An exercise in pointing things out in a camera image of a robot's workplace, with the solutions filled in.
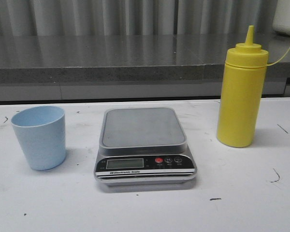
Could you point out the light blue plastic cup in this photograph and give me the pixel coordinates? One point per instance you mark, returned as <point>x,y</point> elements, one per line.
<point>41,134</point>

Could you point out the yellow squeeze bottle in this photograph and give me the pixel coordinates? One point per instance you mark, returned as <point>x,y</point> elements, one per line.
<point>243,79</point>

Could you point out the silver electronic kitchen scale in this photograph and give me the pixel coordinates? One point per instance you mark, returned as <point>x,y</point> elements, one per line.
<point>143,146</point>

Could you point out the grey stone counter ledge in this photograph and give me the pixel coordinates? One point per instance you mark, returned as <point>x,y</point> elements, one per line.
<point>113,68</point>

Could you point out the white container in background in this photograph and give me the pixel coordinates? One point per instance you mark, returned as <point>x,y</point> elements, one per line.
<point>281,21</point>

